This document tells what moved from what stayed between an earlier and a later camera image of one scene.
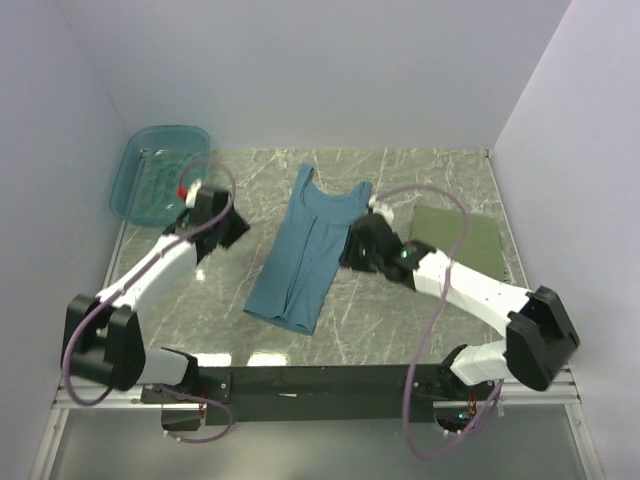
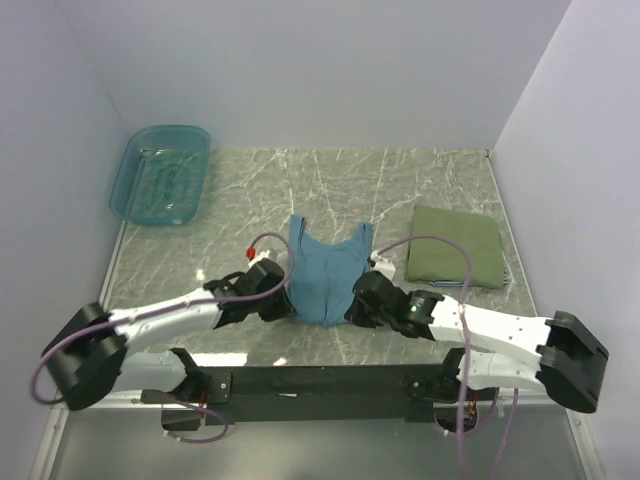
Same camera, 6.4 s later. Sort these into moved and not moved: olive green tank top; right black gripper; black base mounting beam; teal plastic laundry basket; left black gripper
Moved: right black gripper; left black gripper
Not moved: olive green tank top; teal plastic laundry basket; black base mounting beam
